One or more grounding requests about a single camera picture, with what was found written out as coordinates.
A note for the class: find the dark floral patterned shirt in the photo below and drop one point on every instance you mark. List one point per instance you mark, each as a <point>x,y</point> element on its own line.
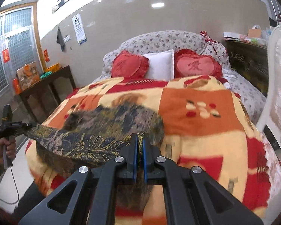
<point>94,137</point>

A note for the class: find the person's left hand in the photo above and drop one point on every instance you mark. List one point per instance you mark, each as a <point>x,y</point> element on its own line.
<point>10,148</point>

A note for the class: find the right red heart pillow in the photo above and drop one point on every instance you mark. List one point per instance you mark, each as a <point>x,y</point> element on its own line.
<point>188,63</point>

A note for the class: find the white ornate upholstered chair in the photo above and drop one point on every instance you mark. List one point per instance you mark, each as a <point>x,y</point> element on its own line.
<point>271,114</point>

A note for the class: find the red paper wall decoration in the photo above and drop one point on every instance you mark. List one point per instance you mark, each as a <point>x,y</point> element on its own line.
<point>46,56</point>

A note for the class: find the floral bed sheet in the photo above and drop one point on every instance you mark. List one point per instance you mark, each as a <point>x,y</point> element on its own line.
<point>251,97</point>

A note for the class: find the floral padded headboard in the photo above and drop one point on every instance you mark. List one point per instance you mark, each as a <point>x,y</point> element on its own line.
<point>175,40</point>

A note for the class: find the eye chart wall poster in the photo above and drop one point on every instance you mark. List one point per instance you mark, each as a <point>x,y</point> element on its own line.
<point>79,30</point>

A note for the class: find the carved dark wooden cabinet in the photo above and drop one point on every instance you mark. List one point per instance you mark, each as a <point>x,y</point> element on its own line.
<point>250,61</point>

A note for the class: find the brown gift box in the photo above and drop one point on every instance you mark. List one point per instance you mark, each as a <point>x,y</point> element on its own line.
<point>28,75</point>

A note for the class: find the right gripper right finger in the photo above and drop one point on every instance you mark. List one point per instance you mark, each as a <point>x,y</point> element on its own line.
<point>191,196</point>

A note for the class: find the orange basket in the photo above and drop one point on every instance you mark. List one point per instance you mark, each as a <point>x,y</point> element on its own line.
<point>53,68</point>

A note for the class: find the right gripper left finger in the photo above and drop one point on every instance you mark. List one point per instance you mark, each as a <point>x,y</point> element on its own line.
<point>88,196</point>

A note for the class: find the green bundle on table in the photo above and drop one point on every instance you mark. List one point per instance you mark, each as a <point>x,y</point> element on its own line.
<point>45,74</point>

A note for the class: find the dark hanging cloth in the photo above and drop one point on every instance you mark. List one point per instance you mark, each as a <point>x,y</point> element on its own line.
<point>60,40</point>

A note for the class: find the left red heart pillow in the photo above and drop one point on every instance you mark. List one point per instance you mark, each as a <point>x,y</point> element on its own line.
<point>128,65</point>

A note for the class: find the orange small box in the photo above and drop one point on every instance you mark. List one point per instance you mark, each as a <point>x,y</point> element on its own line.
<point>16,86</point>

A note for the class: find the orange red patchwork blanket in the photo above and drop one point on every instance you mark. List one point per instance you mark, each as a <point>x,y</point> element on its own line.
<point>205,124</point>

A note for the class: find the red heart pillow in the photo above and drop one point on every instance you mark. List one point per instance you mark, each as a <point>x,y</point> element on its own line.
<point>188,63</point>
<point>128,65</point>

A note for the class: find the white square pillow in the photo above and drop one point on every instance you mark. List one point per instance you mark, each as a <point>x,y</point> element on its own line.
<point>161,65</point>

